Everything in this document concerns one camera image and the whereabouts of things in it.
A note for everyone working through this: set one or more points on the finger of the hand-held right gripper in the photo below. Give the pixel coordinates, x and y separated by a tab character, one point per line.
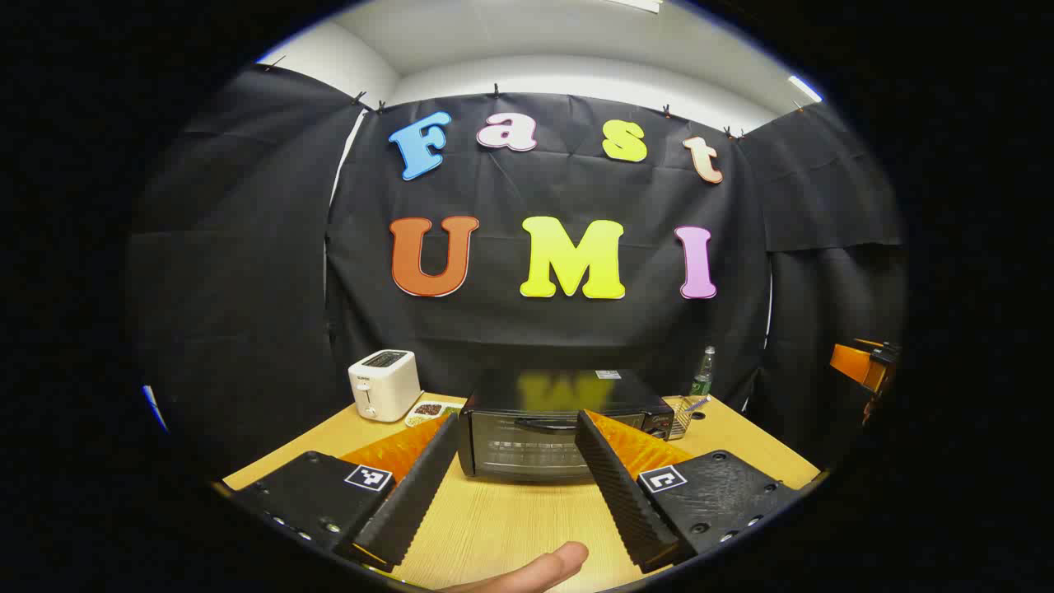
852	362

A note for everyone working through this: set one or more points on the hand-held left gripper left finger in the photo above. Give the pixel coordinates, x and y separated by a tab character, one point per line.
412	494

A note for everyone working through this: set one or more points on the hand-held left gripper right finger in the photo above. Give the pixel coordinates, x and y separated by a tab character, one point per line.
617	486

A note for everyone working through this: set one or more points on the black electric oven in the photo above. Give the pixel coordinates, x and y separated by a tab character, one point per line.
527	436

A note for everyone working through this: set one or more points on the white snack dish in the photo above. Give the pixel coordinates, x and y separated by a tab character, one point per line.
424	412

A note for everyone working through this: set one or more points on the white toaster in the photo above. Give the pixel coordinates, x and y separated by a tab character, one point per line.
383	383

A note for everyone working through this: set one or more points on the green glass bottle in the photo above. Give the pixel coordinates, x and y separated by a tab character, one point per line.
702	375

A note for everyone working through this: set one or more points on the black backdrop cloth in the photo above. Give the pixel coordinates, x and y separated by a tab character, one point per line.
247	288

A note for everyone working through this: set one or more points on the ceiling light strip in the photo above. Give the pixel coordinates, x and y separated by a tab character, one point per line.
638	4
804	88

